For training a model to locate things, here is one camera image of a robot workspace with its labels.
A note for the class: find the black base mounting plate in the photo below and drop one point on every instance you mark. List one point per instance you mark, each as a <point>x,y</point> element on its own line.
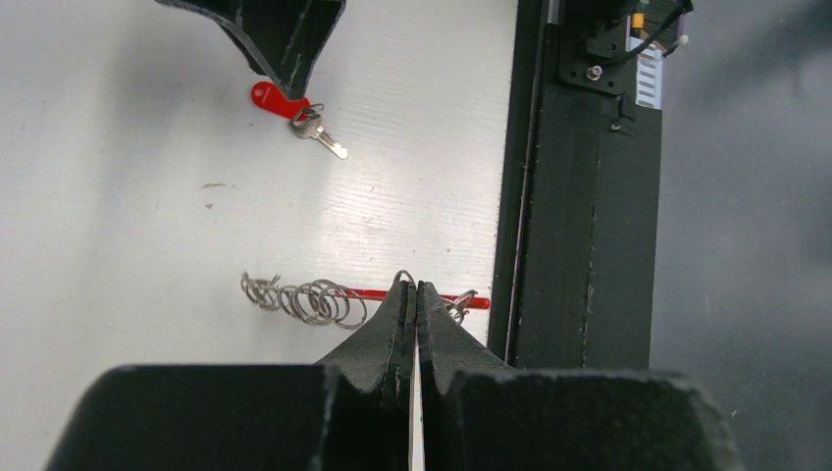
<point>576,234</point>

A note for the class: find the grey red keyring holder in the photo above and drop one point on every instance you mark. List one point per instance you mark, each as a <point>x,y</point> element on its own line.
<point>318,303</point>

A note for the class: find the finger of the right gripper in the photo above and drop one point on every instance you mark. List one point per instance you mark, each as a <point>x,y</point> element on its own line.
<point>280,39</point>

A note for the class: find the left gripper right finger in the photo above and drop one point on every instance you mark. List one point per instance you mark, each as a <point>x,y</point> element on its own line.
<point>481,414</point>

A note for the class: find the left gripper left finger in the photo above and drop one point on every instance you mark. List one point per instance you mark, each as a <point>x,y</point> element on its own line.
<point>347,411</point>

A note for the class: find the red tag key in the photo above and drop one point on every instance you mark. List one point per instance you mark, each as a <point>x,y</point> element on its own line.
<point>304,119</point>

